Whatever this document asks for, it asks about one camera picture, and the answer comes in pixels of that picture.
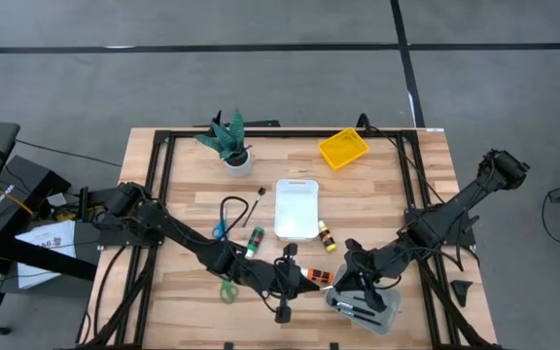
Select black wedge piece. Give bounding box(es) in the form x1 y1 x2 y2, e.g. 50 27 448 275
450 279 474 308

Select black floor cable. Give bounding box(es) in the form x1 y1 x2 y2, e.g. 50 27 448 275
15 138 123 169

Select blue scissors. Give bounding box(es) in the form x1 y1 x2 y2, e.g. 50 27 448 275
211 221 231 243

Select thick brush silver ferrule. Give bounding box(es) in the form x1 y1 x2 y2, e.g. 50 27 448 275
331 297 376 317

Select black brush fluffy black head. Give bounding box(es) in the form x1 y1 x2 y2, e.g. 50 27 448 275
241 186 267 229

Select green scissors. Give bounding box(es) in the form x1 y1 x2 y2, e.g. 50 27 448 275
218 279 241 306

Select yellow paint bottle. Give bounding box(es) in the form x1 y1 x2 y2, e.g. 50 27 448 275
316 219 338 254

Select orange paint bottle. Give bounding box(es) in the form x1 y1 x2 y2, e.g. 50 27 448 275
299 266 335 287

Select white paper sheet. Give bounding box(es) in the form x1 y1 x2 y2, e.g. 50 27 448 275
15 219 78 291

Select yellow plastic basket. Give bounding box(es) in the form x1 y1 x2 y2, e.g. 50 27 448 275
318 126 371 172

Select black metal table frame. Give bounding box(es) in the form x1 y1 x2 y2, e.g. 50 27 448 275
78 126 505 350

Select green paint bottle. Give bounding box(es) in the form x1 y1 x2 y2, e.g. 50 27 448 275
244 226 266 260

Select yellow cable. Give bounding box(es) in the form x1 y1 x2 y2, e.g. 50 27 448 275
0 186 34 216

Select black cardboard box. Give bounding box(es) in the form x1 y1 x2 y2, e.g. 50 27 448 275
0 155 72 233

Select white plastic bin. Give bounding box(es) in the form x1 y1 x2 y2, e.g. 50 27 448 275
273 178 321 243

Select light grey plastic tray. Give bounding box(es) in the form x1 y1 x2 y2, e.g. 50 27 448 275
325 263 403 337

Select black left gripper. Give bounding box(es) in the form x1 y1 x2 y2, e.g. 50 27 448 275
260 242 323 325

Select black mast foot bracket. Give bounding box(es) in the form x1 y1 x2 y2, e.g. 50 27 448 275
210 109 281 129

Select green plant in white pot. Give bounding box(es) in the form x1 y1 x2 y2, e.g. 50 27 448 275
194 107 254 178

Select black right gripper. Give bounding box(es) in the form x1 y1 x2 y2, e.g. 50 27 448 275
339 239 389 314

